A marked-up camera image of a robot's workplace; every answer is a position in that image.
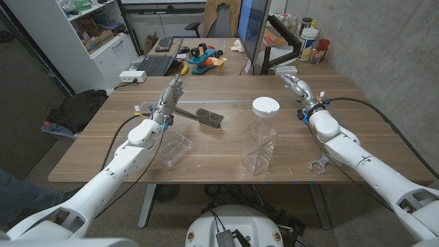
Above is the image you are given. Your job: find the brown jacket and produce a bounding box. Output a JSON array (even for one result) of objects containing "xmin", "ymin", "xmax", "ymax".
[{"xmin": 203, "ymin": 0, "xmax": 243, "ymax": 38}]

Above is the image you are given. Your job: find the white labelled canister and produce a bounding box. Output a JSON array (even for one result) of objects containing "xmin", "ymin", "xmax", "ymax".
[{"xmin": 296, "ymin": 27, "xmax": 320, "ymax": 62}]

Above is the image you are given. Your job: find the white power strip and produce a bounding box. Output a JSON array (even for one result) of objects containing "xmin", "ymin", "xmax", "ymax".
[{"xmin": 119, "ymin": 70, "xmax": 147, "ymax": 84}]

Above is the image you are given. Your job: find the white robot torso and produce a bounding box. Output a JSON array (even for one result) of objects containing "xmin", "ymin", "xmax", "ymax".
[{"xmin": 185, "ymin": 204, "xmax": 285, "ymax": 247}]

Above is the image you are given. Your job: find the cardboard box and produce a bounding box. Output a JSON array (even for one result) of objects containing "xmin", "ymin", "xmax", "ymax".
[{"xmin": 143, "ymin": 31, "xmax": 159, "ymax": 56}]

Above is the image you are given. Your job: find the small white box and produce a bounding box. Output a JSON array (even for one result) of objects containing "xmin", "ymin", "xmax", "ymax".
[{"xmin": 274, "ymin": 64, "xmax": 298, "ymax": 77}]

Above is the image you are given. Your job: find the black keyboard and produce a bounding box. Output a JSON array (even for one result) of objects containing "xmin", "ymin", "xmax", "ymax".
[{"xmin": 154, "ymin": 36, "xmax": 174, "ymax": 53}]

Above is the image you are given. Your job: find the person's leg in jeans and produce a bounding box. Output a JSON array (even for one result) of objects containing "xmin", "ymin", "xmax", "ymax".
[{"xmin": 0, "ymin": 167, "xmax": 66, "ymax": 227}]

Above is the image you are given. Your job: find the teal and orange toy airplane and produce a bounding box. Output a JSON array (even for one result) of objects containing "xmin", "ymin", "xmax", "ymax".
[{"xmin": 187, "ymin": 43, "xmax": 228, "ymax": 75}]

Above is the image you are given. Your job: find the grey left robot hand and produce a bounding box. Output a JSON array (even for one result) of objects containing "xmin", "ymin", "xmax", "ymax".
[{"xmin": 150, "ymin": 74, "xmax": 185, "ymax": 126}]

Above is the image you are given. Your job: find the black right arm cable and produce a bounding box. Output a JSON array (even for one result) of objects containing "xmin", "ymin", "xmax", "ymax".
[{"xmin": 324, "ymin": 97, "xmax": 439, "ymax": 181}]

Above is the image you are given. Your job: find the white shelf cabinet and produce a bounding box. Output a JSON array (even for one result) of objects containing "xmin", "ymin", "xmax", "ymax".
[{"xmin": 3, "ymin": 0, "xmax": 140, "ymax": 94}]

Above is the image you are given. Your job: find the small white figure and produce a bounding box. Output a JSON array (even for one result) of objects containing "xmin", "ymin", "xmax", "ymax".
[{"xmin": 230, "ymin": 38, "xmax": 246, "ymax": 54}]

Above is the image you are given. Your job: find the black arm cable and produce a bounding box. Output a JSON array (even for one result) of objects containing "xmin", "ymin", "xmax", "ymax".
[
  {"xmin": 100, "ymin": 113, "xmax": 154, "ymax": 172},
  {"xmin": 324, "ymin": 97, "xmax": 439, "ymax": 181}
]

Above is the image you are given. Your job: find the clear plastic clamshell container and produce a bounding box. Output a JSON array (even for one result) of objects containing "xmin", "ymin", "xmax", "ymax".
[{"xmin": 158, "ymin": 128, "xmax": 195, "ymax": 169}]

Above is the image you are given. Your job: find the clear glass jar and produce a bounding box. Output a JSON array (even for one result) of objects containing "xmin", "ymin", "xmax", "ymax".
[{"xmin": 310, "ymin": 46, "xmax": 327, "ymax": 65}]

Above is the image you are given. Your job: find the grey office chair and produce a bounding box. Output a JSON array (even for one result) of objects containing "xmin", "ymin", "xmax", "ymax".
[{"xmin": 184, "ymin": 0, "xmax": 243, "ymax": 38}]

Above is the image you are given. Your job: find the round black fan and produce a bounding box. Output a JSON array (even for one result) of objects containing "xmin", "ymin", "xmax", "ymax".
[{"xmin": 154, "ymin": 184, "xmax": 181, "ymax": 203}]

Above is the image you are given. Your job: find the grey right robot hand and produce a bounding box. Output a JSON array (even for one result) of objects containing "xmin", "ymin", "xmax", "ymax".
[{"xmin": 280, "ymin": 73, "xmax": 325, "ymax": 115}]

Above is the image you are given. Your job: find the dark grey brush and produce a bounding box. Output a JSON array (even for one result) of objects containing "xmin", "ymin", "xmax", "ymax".
[{"xmin": 174, "ymin": 106, "xmax": 225, "ymax": 129}]

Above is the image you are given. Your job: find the large computer monitor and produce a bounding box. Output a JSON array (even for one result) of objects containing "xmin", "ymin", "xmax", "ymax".
[{"xmin": 237, "ymin": 0, "xmax": 272, "ymax": 66}]

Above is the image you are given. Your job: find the clear bottle with white lid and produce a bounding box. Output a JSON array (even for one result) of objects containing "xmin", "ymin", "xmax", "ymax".
[{"xmin": 241, "ymin": 96, "xmax": 281, "ymax": 176}]

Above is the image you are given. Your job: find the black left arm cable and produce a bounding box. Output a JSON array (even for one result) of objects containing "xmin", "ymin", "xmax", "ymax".
[{"xmin": 100, "ymin": 113, "xmax": 154, "ymax": 172}]

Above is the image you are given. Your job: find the grey table leg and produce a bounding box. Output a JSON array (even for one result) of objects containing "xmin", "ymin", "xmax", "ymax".
[
  {"xmin": 137, "ymin": 184, "xmax": 157, "ymax": 229},
  {"xmin": 308, "ymin": 183, "xmax": 332, "ymax": 230}
]

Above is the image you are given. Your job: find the grey metal bracket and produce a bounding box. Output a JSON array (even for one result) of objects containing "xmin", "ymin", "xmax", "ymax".
[{"xmin": 308, "ymin": 154, "xmax": 330, "ymax": 176}]

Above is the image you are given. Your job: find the black laptop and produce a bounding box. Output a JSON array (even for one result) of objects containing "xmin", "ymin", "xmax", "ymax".
[{"xmin": 137, "ymin": 36, "xmax": 185, "ymax": 77}]

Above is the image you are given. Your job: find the black bag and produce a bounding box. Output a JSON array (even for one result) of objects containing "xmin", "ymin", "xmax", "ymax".
[{"xmin": 46, "ymin": 89, "xmax": 109, "ymax": 134}]

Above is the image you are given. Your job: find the black-lidded bottle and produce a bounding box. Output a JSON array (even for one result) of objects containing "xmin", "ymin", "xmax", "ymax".
[{"xmin": 299, "ymin": 16, "xmax": 313, "ymax": 35}]

